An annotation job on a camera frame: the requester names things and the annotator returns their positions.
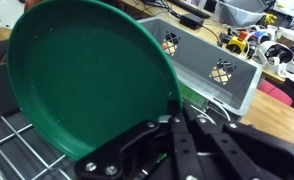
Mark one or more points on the red chair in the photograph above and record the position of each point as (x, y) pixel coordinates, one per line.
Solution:
(275, 93)

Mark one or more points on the black power adapter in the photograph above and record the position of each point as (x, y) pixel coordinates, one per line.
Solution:
(191, 20)

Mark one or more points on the grey tilted storage bin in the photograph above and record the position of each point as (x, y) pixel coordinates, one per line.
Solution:
(237, 13)

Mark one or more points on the grey dish rack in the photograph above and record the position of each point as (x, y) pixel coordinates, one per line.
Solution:
(27, 160)

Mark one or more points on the white box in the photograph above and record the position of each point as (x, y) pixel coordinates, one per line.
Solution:
(7, 13)

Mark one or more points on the grey plastic bin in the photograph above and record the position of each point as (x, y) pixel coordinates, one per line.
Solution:
(193, 56)

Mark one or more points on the white VR headset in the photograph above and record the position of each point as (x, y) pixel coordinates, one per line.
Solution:
(273, 50)

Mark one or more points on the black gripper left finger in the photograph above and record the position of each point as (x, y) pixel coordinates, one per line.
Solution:
(100, 163)

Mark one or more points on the black keyboard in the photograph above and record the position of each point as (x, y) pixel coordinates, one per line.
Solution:
(190, 8)

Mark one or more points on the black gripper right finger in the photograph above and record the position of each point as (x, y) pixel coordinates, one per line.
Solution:
(253, 153)

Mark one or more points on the dark green plate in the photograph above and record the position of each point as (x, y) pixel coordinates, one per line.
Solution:
(87, 66)

